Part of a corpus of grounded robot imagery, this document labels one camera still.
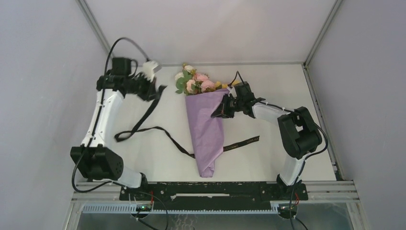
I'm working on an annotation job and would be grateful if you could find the black ribbon strap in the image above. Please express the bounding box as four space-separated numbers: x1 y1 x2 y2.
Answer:
114 84 260 160

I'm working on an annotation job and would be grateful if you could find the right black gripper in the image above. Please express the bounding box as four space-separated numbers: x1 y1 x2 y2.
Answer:
211 93 243 118

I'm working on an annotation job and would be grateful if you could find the yellow rose stem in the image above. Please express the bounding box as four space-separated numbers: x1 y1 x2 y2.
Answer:
215 80 240 90

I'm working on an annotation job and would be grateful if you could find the white slotted cable duct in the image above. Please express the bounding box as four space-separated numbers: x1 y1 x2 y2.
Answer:
82 204 279 214

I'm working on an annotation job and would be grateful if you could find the aluminium frame rail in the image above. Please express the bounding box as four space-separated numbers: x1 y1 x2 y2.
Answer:
72 181 360 203

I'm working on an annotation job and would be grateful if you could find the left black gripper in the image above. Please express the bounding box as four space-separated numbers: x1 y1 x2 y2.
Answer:
126 72 159 103

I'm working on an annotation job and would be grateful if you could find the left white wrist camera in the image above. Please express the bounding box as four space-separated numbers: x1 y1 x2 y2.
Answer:
142 60 161 82

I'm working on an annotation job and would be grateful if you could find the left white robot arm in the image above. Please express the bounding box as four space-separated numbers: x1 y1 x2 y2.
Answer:
70 37 165 200

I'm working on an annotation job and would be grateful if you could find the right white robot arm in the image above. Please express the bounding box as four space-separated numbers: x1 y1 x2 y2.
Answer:
211 80 329 199

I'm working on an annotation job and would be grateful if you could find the pink wrapping paper sheet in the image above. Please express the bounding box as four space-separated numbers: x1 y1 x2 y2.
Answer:
185 89 228 178

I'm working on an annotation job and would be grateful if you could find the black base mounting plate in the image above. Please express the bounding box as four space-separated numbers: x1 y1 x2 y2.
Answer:
119 182 309 211

